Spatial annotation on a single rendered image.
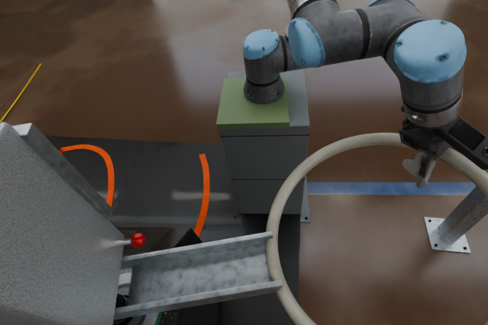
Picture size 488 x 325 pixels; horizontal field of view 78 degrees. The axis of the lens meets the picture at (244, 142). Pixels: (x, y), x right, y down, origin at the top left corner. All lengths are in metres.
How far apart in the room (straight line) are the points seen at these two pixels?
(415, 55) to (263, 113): 0.88
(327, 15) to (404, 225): 1.70
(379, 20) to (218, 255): 0.61
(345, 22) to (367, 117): 2.06
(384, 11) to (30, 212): 0.65
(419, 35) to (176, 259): 0.69
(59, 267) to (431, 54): 0.65
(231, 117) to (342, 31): 0.84
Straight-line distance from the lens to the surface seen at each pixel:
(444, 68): 0.53
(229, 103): 1.39
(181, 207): 2.13
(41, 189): 0.57
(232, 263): 0.77
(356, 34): 0.58
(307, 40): 0.55
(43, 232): 0.56
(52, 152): 0.58
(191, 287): 0.78
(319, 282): 1.89
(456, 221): 1.98
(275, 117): 1.29
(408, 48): 0.53
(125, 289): 1.06
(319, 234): 1.98
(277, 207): 0.77
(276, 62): 1.26
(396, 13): 0.62
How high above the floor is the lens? 1.81
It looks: 50 degrees down
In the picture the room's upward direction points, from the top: 9 degrees counter-clockwise
